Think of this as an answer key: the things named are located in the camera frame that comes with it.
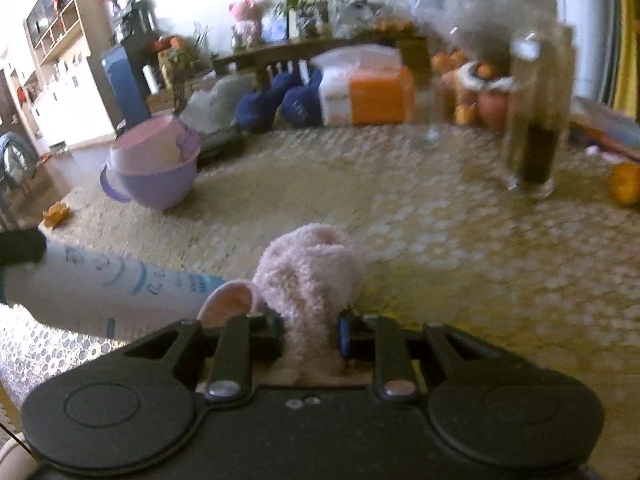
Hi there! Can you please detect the pink fluffy plush cloth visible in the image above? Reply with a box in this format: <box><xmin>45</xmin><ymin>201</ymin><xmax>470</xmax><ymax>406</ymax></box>
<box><xmin>198</xmin><ymin>223</ymin><xmax>372</xmax><ymax>387</ymax></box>

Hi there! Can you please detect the white tube with blue cap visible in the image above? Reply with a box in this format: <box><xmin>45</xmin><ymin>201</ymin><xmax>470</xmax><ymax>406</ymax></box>
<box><xmin>1</xmin><ymin>242</ymin><xmax>224</xmax><ymax>340</ymax></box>

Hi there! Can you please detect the white bookshelf cabinet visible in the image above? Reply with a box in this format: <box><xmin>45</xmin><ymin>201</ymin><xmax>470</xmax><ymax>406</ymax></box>
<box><xmin>1</xmin><ymin>0</ymin><xmax>122</xmax><ymax>148</ymax></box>

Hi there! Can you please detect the pink and purple cup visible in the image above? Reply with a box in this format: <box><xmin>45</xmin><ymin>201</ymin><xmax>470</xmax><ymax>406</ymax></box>
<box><xmin>100</xmin><ymin>114</ymin><xmax>201</xmax><ymax>211</ymax></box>

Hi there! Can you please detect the blue box on floor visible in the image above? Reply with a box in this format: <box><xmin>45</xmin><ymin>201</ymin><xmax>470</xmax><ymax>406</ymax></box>
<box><xmin>102</xmin><ymin>44</ymin><xmax>151</xmax><ymax>129</ymax></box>

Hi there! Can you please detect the left navy dumbbell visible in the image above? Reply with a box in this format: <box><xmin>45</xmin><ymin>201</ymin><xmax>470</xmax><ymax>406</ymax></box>
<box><xmin>234</xmin><ymin>72</ymin><xmax>300</xmax><ymax>132</ymax></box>

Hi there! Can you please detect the navy dumbbell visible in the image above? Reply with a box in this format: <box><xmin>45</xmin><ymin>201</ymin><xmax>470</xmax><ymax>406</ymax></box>
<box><xmin>234</xmin><ymin>72</ymin><xmax>300</xmax><ymax>132</ymax></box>
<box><xmin>280</xmin><ymin>68</ymin><xmax>323</xmax><ymax>128</ymax></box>

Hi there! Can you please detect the grey green cap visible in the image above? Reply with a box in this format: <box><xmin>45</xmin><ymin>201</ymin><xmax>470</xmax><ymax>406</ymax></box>
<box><xmin>179</xmin><ymin>74</ymin><xmax>255</xmax><ymax>134</ymax></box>

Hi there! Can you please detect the short clear drinking glass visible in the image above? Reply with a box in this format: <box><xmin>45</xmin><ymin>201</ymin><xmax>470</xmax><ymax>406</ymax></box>
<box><xmin>413</xmin><ymin>76</ymin><xmax>442</xmax><ymax>148</ymax></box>

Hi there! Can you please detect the right navy dumbbell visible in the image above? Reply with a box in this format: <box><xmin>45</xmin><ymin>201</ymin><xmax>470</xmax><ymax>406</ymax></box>
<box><xmin>280</xmin><ymin>68</ymin><xmax>323</xmax><ymax>128</ymax></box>

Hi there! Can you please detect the orange white tissue pack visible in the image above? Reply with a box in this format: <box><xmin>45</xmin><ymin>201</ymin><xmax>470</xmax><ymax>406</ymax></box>
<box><xmin>312</xmin><ymin>44</ymin><xmax>416</xmax><ymax>126</ymax></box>

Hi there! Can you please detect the wooden tv cabinet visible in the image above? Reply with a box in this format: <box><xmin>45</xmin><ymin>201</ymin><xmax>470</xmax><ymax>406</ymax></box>
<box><xmin>212</xmin><ymin>32</ymin><xmax>432</xmax><ymax>91</ymax></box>

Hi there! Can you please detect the loose orange on table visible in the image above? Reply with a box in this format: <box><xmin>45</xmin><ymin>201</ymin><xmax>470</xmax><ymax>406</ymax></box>
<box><xmin>608</xmin><ymin>162</ymin><xmax>640</xmax><ymax>207</ymax></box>

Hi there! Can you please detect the pink plush toy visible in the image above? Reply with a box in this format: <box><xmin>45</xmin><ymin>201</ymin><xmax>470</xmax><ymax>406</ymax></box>
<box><xmin>229</xmin><ymin>0</ymin><xmax>264</xmax><ymax>48</ymax></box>

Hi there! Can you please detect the tall glass jar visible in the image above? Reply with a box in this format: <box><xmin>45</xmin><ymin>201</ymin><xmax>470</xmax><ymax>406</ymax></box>
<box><xmin>501</xmin><ymin>22</ymin><xmax>576</xmax><ymax>200</ymax></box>

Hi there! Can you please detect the clear plastic bag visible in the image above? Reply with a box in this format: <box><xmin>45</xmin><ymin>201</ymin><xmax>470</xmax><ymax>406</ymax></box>
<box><xmin>411</xmin><ymin>0</ymin><xmax>542</xmax><ymax>70</ymax></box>

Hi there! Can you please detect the yellow curtain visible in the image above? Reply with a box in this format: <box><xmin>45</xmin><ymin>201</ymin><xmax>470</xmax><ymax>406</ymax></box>
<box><xmin>613</xmin><ymin>0</ymin><xmax>639</xmax><ymax>120</ymax></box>

